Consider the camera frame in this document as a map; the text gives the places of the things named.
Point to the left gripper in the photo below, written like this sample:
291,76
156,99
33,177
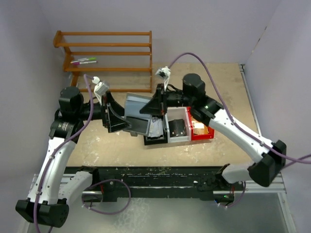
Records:
106,112

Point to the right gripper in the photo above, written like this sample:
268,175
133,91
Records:
162,99

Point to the grey card holder wallet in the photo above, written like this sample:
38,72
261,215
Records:
133,104

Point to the black VIP card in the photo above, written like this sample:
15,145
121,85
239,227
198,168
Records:
138,125

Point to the white plastic bin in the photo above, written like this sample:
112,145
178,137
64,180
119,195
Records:
178,113

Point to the black plastic bin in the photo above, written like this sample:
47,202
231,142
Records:
158,140

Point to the red plastic bin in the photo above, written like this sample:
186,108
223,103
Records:
199,137

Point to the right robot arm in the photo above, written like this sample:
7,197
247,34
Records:
265,164

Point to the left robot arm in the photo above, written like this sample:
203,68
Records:
48,201

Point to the white VIP cards pile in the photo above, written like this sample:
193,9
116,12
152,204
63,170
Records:
156,127

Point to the black cards pile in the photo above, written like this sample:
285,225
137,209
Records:
177,128

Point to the gold cards pile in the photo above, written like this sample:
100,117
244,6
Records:
198,127

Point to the wooden shelf rack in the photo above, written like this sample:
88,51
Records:
125,55

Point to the green marker pen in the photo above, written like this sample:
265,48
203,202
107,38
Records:
87,59

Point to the pink marker pen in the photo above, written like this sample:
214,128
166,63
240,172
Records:
83,63

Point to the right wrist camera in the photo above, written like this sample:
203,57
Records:
164,73

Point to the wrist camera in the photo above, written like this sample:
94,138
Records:
164,73
100,88

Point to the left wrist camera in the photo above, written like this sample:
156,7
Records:
100,88

